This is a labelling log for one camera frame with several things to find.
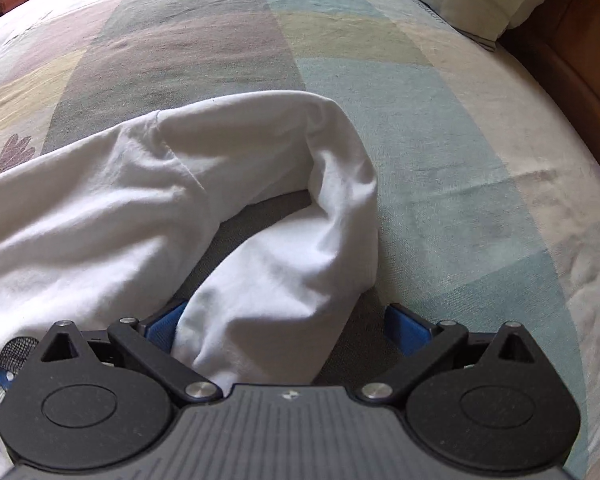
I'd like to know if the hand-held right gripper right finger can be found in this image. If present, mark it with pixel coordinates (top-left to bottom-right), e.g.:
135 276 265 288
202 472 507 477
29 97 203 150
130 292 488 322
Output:
357 302 543 403

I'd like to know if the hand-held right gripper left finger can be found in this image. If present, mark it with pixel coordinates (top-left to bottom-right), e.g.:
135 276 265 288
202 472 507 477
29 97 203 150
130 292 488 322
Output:
39 301 221 405

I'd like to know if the white printed long-sleeve shirt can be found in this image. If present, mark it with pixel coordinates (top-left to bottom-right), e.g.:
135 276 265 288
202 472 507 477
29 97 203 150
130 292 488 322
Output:
0 90 381 476

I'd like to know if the wooden headboard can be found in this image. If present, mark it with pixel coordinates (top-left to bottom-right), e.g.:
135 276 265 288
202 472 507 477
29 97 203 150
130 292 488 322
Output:
495 0 600 181

